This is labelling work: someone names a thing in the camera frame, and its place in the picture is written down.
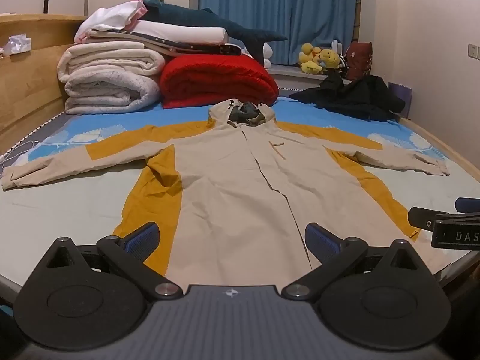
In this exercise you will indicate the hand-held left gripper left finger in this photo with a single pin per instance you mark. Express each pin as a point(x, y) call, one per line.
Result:
point(144, 240)

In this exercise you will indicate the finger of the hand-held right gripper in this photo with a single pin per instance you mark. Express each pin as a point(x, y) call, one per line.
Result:
point(420, 215)
point(468, 205)

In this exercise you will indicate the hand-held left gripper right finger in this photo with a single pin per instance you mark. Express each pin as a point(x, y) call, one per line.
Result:
point(322, 240)

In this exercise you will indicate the beige and mustard hooded jacket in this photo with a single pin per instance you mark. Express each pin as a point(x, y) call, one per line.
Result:
point(232, 180)

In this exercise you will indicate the pile of black clothes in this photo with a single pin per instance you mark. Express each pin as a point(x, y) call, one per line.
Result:
point(356, 97)

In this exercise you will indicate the blue feather printed bed sheet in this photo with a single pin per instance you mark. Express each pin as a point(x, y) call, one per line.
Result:
point(93, 198)

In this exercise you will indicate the purple box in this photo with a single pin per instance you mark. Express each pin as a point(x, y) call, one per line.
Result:
point(403, 95)

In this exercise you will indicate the grey window ledge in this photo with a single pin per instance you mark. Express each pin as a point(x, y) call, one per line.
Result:
point(296, 77)

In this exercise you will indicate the striped plush toy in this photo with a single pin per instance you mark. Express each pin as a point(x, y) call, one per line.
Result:
point(342, 62)

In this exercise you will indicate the red folded blanket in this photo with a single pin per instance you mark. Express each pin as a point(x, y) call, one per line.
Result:
point(217, 78)

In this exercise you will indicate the yellow round plush toy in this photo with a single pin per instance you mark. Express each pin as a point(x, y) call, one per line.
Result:
point(330, 58)

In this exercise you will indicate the cream folded quilt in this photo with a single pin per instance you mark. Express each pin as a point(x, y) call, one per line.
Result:
point(112, 60)

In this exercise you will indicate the yellow duck plush toy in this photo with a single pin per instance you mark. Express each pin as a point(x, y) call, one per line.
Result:
point(309, 54)

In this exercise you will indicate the white plush toy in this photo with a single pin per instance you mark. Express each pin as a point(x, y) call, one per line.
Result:
point(268, 58)

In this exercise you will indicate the wooden headboard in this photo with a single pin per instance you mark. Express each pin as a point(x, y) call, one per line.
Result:
point(30, 82)

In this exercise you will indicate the white and pink folded bedding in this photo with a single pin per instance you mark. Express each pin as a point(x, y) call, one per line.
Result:
point(195, 47)

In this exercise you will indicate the white folded pillow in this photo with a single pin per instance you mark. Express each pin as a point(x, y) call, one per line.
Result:
point(180, 32)

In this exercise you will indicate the white and pink garment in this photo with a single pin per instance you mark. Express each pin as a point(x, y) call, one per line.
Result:
point(112, 15)

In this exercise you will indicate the dark blue shark plush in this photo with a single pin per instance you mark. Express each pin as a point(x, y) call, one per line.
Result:
point(210, 17)

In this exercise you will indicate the crumpled white tissue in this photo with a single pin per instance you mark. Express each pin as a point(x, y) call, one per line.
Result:
point(18, 44)

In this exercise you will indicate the blue curtain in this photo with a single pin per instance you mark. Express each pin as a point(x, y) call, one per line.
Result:
point(281, 3)

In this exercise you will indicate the wooden bed side rail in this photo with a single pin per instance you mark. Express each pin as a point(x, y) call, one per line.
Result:
point(450, 144)

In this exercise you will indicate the white wall socket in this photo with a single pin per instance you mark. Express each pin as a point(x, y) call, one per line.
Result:
point(474, 51)

